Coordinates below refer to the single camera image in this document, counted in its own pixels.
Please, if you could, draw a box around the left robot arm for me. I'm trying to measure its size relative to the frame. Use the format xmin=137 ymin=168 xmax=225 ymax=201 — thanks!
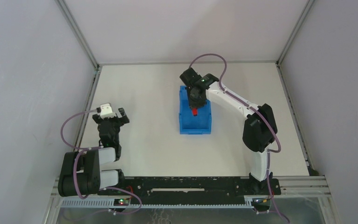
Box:
xmin=58 ymin=105 xmax=130 ymax=199

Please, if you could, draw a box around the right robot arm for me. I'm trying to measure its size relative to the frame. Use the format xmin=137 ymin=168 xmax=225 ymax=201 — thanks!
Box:
xmin=179 ymin=67 xmax=282 ymax=194

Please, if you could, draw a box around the blue plastic bin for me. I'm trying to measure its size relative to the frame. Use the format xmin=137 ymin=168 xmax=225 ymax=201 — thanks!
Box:
xmin=179 ymin=85 xmax=212 ymax=135

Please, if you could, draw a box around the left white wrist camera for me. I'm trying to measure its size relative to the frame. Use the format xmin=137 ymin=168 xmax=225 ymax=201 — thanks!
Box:
xmin=97 ymin=103 xmax=117 ymax=119

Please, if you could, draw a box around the left aluminium frame rail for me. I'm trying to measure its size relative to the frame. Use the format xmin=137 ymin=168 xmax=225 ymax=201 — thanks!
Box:
xmin=55 ymin=0 xmax=101 ymax=147

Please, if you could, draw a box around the aluminium frame rail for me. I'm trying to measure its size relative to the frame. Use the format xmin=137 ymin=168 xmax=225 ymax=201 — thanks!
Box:
xmin=275 ymin=0 xmax=319 ymax=176
xmin=55 ymin=0 xmax=101 ymax=147
xmin=99 ymin=60 xmax=277 ymax=67

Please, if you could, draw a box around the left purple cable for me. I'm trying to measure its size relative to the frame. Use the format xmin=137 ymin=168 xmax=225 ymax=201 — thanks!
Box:
xmin=61 ymin=109 xmax=143 ymax=216

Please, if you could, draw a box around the purple cable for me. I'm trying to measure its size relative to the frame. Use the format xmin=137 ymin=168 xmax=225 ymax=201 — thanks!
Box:
xmin=188 ymin=53 xmax=291 ymax=224
xmin=61 ymin=109 xmax=143 ymax=216

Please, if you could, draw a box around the back aluminium frame rail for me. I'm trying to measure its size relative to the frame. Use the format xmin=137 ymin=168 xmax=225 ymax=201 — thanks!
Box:
xmin=99 ymin=60 xmax=277 ymax=67

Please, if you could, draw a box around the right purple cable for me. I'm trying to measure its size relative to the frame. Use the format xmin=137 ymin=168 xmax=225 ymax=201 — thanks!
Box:
xmin=188 ymin=53 xmax=291 ymax=224

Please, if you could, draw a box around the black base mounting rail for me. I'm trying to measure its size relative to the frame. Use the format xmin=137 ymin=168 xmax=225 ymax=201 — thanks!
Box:
xmin=120 ymin=176 xmax=281 ymax=204

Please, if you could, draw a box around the grey slotted cable duct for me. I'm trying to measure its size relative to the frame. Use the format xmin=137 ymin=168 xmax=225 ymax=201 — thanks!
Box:
xmin=61 ymin=198 xmax=253 ymax=209

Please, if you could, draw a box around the right aluminium frame rail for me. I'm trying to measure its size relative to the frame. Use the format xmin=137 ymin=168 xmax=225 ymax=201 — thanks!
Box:
xmin=275 ymin=0 xmax=319 ymax=176

